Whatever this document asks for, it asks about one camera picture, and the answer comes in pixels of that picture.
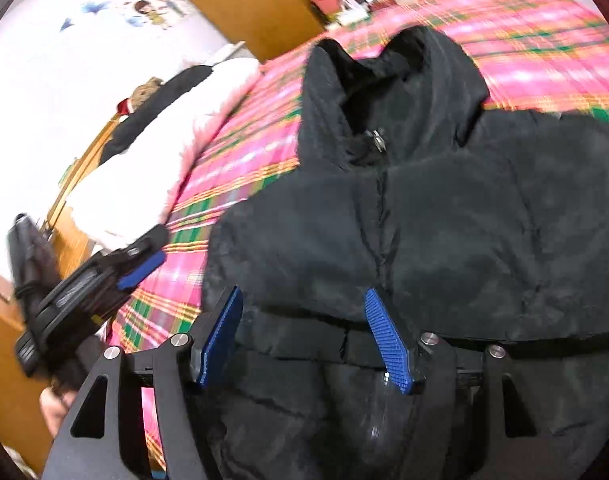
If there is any black hooded puffer jacket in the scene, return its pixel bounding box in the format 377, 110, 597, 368
201, 26, 609, 479

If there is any person left hand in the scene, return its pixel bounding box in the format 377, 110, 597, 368
39, 387, 78, 438

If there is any wooden headboard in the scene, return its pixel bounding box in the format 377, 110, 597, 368
44, 114, 124, 281

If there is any white folded duvet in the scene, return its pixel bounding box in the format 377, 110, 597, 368
67, 58, 260, 249

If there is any black folded garment on duvet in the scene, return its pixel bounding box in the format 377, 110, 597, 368
98, 65, 213, 165

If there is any brown plush toy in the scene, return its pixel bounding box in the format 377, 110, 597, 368
129, 77, 163, 112

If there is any wooden wardrobe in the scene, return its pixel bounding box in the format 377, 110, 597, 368
190, 0, 324, 62

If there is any pink plaid bed sheet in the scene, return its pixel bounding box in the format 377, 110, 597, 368
111, 0, 609, 479

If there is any white bag by wardrobe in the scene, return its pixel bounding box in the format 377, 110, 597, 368
336, 0, 369, 26

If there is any pink storage box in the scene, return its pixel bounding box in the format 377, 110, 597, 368
311, 0, 342, 16

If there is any cartoon wall sticker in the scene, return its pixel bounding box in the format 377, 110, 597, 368
60, 0, 198, 32

